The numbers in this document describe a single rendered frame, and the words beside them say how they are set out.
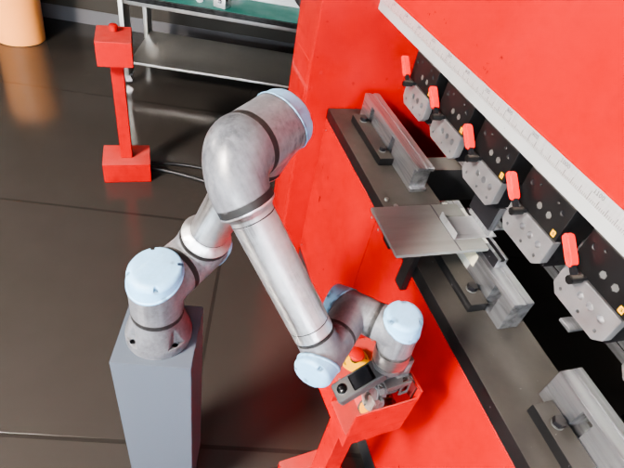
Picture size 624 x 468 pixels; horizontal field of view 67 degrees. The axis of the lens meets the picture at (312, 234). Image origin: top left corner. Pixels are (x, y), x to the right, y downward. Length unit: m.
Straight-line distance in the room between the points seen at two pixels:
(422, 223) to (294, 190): 1.00
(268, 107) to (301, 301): 0.32
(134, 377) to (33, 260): 1.42
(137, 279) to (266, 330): 1.23
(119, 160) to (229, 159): 2.20
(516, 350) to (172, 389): 0.83
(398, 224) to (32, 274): 1.75
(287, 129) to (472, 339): 0.71
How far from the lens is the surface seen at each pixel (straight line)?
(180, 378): 1.19
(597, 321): 1.05
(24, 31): 4.50
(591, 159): 1.04
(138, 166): 2.86
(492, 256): 1.29
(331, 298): 0.94
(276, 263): 0.76
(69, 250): 2.55
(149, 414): 1.36
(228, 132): 0.73
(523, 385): 1.22
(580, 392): 1.16
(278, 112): 0.79
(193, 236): 1.05
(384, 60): 1.96
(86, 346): 2.17
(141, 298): 1.03
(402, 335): 0.91
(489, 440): 1.20
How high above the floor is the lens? 1.76
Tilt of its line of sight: 42 degrees down
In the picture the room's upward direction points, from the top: 13 degrees clockwise
